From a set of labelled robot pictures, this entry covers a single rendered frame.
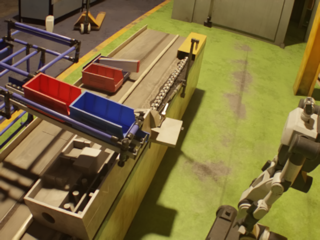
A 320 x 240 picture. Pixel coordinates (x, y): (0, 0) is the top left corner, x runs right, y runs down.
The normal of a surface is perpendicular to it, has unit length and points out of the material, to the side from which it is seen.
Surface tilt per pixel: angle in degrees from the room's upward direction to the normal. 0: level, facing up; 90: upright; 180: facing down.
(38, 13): 90
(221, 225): 0
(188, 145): 0
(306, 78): 90
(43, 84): 88
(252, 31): 90
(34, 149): 0
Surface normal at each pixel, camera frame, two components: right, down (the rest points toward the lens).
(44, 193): -0.02, -0.85
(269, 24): -0.28, 0.51
